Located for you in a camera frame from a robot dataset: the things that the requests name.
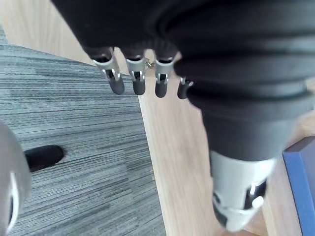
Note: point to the small metal cabinet key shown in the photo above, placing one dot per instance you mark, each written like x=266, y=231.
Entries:
x=148, y=64

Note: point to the light wood cabinet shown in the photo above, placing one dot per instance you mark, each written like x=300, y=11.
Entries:
x=179, y=137

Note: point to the blue folder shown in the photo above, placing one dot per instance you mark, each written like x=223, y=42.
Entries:
x=301, y=182

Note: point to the silver robot leg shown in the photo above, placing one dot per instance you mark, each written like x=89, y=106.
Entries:
x=11, y=182

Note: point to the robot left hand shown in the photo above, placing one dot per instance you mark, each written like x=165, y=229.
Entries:
x=221, y=73

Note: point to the dark robot foot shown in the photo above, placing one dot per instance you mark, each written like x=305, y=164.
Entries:
x=43, y=157

